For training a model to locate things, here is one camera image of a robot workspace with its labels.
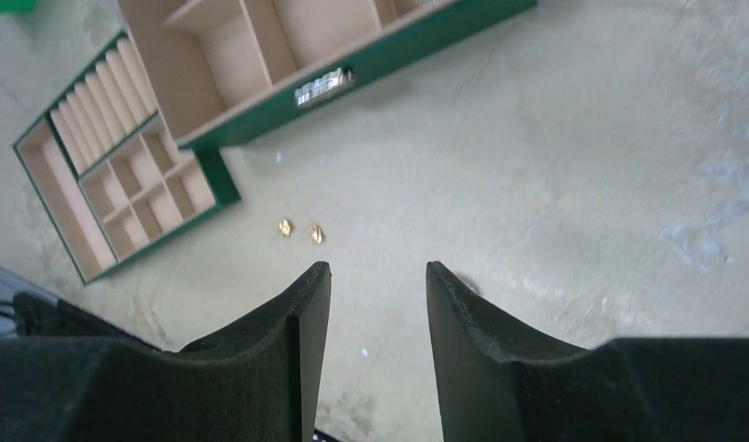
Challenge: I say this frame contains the gold earring left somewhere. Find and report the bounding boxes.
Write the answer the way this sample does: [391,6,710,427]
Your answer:
[277,219,293,238]

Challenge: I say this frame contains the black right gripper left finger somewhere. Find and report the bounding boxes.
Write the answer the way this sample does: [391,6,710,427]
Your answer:
[0,262,332,441]

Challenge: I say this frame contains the gold earring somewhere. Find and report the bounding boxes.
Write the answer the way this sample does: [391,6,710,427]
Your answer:
[308,224,324,245]
[277,219,293,238]

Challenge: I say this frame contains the gold earring right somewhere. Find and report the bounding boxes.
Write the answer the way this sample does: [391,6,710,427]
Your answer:
[308,224,324,245]

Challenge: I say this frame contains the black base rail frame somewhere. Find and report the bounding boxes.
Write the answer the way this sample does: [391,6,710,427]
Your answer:
[0,266,157,351]

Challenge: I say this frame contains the green jewelry box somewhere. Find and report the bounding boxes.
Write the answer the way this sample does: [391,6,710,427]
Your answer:
[118,0,532,152]

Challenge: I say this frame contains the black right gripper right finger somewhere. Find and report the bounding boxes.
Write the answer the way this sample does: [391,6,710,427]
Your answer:
[426,262,749,441]

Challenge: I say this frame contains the green jewelry tray insert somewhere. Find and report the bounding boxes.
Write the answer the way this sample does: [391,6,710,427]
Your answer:
[13,32,240,284]

